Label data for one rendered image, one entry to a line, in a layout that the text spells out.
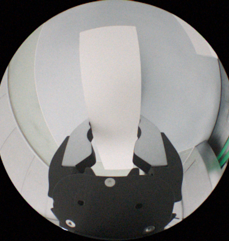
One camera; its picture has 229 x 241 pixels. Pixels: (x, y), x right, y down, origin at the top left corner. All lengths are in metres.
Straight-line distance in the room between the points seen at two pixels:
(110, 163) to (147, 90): 0.15
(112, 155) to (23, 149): 3.15
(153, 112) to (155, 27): 0.19
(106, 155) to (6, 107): 3.22
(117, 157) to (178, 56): 0.23
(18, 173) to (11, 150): 0.69
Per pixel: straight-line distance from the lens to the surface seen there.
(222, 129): 0.50
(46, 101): 0.23
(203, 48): 0.26
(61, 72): 0.19
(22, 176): 3.31
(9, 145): 3.11
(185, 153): 0.51
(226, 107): 0.47
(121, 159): 0.16
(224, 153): 0.55
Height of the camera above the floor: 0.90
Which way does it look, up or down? 59 degrees down
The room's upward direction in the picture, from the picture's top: 177 degrees counter-clockwise
